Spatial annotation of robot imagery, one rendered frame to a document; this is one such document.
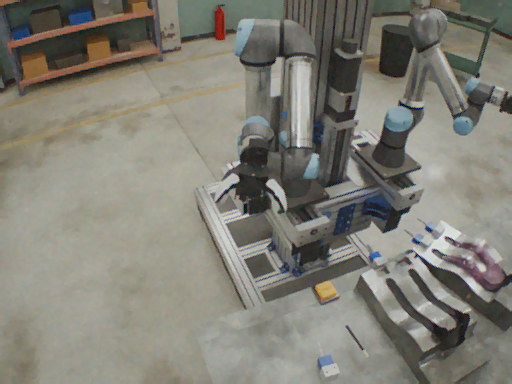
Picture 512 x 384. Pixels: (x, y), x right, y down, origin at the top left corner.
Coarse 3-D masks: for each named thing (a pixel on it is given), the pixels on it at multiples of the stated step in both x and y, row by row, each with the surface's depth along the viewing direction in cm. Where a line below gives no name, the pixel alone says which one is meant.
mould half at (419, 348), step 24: (384, 264) 137; (360, 288) 137; (384, 288) 129; (408, 288) 129; (432, 288) 129; (384, 312) 124; (432, 312) 118; (408, 336) 112; (432, 336) 109; (408, 360) 114; (432, 360) 110; (456, 360) 109; (480, 360) 108
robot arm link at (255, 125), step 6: (246, 120) 105; (252, 120) 103; (258, 120) 102; (264, 120) 104; (246, 126) 102; (252, 126) 100; (258, 126) 100; (264, 126) 101; (246, 132) 99; (252, 132) 98; (258, 132) 98; (264, 132) 99
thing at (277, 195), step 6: (270, 180) 86; (270, 186) 84; (276, 186) 84; (270, 192) 84; (276, 192) 83; (282, 192) 83; (276, 198) 83; (282, 198) 82; (276, 204) 85; (282, 204) 81; (276, 210) 86
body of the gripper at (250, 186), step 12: (240, 156) 94; (240, 168) 87; (252, 168) 87; (264, 168) 88; (240, 180) 87; (252, 180) 86; (264, 180) 87; (240, 192) 89; (252, 192) 89; (264, 192) 91
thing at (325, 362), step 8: (320, 344) 120; (320, 352) 117; (320, 360) 114; (328, 360) 114; (320, 368) 114; (328, 368) 111; (336, 368) 111; (320, 376) 114; (328, 376) 109; (336, 376) 111
